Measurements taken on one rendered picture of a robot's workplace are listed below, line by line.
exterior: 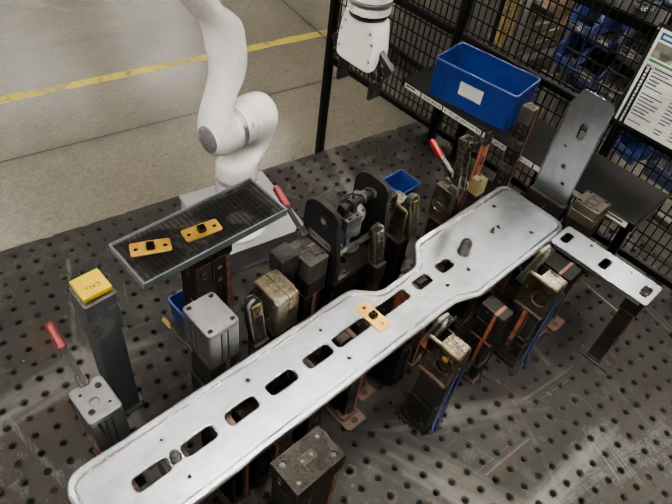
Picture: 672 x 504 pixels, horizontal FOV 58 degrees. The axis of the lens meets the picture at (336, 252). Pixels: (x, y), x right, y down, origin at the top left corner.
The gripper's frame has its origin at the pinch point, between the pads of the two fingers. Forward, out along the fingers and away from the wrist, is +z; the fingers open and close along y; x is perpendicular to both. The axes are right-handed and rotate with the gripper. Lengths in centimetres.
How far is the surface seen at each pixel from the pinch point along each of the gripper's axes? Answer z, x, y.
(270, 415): 45, -45, 30
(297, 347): 45, -30, 21
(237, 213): 28.7, -25.2, -7.5
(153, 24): 145, 113, -292
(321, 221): 30.8, -10.0, 4.2
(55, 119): 145, 11, -226
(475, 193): 42, 42, 14
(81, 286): 29, -62, -9
